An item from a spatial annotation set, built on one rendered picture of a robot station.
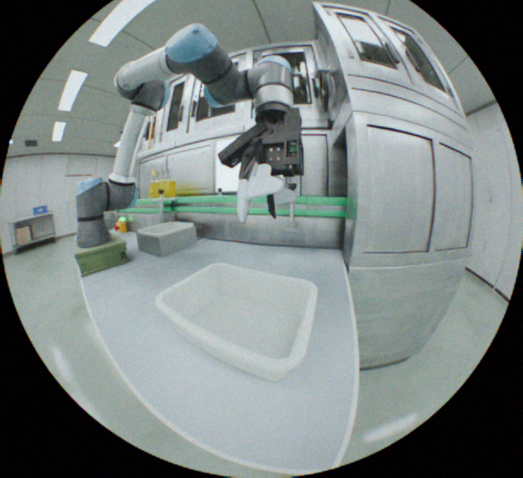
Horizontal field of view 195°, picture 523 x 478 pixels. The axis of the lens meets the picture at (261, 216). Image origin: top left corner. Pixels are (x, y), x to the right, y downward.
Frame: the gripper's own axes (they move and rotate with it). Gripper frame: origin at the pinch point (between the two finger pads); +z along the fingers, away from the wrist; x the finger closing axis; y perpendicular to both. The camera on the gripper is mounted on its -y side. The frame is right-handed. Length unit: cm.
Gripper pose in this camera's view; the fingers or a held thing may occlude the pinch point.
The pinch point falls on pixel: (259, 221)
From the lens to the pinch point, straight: 26.3
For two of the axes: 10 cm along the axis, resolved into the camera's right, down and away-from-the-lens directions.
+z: -0.4, 10.0, 0.4
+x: 3.6, -0.2, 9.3
